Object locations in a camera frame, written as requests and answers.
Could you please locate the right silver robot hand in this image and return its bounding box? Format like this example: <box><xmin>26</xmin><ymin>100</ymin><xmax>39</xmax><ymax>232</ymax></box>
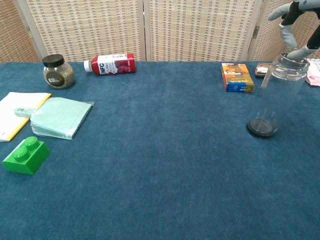
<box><xmin>267</xmin><ymin>0</ymin><xmax>320</xmax><ymax>62</ymax></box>

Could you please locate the clear glass jar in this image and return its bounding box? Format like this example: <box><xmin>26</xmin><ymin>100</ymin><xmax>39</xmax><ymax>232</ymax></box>
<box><xmin>246</xmin><ymin>53</ymin><xmax>311</xmax><ymax>139</ymax></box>

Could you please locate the pink wet wipes pack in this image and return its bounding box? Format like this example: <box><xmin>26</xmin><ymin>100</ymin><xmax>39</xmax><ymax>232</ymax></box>
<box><xmin>303</xmin><ymin>58</ymin><xmax>320</xmax><ymax>88</ymax></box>

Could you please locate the gold and red snack packet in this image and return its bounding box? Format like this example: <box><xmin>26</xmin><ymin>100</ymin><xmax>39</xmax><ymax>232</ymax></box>
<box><xmin>254</xmin><ymin>62</ymin><xmax>272</xmax><ymax>78</ymax></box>

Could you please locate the orange and blue carton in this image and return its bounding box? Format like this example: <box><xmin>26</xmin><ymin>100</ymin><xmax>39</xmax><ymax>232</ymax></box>
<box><xmin>220</xmin><ymin>62</ymin><xmax>255</xmax><ymax>93</ymax></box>

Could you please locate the red juice bottle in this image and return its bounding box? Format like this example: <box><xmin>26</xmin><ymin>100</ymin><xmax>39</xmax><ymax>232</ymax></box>
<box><xmin>83</xmin><ymin>52</ymin><xmax>137</xmax><ymax>76</ymax></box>

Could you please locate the blue table cloth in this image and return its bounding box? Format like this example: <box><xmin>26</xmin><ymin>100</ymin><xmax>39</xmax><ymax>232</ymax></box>
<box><xmin>0</xmin><ymin>61</ymin><xmax>320</xmax><ymax>240</ymax></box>

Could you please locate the woven folding screen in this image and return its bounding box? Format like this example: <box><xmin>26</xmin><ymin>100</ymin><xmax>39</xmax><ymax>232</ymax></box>
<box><xmin>0</xmin><ymin>0</ymin><xmax>320</xmax><ymax>65</ymax></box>

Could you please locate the glass jar with black lid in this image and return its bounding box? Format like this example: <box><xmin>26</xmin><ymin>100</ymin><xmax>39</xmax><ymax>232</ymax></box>
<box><xmin>42</xmin><ymin>53</ymin><xmax>75</xmax><ymax>90</ymax></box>

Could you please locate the mint green bagged dustpan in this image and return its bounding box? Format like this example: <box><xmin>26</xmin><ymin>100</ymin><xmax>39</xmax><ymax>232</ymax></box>
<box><xmin>14</xmin><ymin>96</ymin><xmax>95</xmax><ymax>140</ymax></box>

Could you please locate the green toy brick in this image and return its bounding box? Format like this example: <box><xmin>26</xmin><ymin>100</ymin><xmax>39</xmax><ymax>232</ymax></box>
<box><xmin>1</xmin><ymin>136</ymin><xmax>51</xmax><ymax>176</ymax></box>

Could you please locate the white notebook with yellow spine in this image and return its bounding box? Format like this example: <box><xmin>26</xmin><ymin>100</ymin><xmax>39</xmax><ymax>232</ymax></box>
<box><xmin>0</xmin><ymin>91</ymin><xmax>52</xmax><ymax>143</ymax></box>

